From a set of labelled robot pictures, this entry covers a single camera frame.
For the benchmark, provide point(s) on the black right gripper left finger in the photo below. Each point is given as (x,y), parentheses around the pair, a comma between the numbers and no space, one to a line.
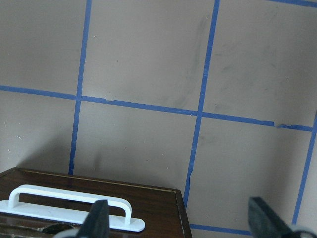
(96,224)

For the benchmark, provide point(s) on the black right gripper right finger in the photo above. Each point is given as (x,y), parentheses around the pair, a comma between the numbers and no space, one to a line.
(264,222)

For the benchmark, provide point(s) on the dark wooden drawer cabinet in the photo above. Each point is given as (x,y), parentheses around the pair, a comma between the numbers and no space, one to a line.
(162,209)

